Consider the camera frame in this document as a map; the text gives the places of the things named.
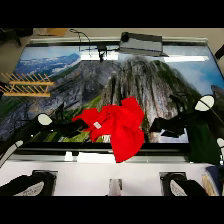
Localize blue garment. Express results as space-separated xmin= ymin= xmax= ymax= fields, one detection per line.
xmin=204 ymin=165 xmax=224 ymax=197

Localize silver frame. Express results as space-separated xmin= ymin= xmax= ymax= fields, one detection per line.
xmin=0 ymin=35 xmax=224 ymax=197

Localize black cable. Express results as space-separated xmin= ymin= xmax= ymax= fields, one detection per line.
xmin=68 ymin=28 xmax=93 ymax=52

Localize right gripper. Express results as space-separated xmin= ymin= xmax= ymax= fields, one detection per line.
xmin=148 ymin=115 xmax=186 ymax=139

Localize grey flat box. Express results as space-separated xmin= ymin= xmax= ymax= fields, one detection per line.
xmin=118 ymin=31 xmax=170 ymax=58

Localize wooden rack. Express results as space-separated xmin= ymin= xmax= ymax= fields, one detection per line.
xmin=0 ymin=71 xmax=56 ymax=98

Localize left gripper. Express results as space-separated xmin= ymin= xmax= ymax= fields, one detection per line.
xmin=60 ymin=118 xmax=90 ymax=138

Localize red T-shirt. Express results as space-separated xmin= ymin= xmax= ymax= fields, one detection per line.
xmin=71 ymin=96 xmax=146 ymax=164

